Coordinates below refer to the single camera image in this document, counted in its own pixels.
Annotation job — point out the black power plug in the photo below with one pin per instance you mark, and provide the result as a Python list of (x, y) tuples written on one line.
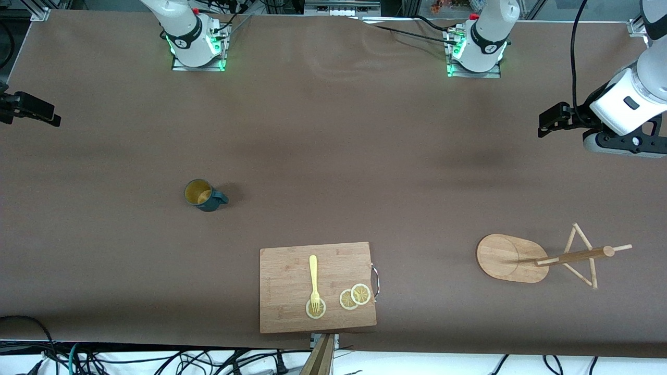
[(281, 367)]

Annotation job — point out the wooden cutting board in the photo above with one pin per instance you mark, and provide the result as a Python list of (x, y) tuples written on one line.
[(286, 281)]

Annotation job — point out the aluminium corner bracket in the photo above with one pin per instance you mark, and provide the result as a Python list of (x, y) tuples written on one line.
[(637, 27), (40, 14)]

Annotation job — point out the small metal bracket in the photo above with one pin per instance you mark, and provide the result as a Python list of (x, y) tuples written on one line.
[(315, 339)]

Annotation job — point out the wooden beam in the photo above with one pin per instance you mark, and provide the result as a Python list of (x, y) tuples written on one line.
[(319, 362)]

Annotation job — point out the lemon slice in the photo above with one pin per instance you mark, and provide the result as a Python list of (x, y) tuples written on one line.
[(321, 312), (360, 294), (345, 301)]

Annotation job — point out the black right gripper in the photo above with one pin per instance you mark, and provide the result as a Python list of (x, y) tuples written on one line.
[(11, 105)]

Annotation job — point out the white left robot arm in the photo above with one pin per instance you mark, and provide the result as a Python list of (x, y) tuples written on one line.
[(490, 36)]

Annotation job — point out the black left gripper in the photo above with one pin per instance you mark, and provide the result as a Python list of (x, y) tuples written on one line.
[(580, 117)]

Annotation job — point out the yellow plastic fork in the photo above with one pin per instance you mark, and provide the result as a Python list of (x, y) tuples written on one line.
[(313, 271)]

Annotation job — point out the grey power strip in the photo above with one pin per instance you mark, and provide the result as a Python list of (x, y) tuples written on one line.
[(341, 9)]

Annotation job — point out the wooden mug rack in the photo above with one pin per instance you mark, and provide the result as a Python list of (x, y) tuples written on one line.
[(505, 258)]

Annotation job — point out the teal mug with yellow inside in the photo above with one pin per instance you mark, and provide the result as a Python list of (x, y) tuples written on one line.
[(198, 192)]

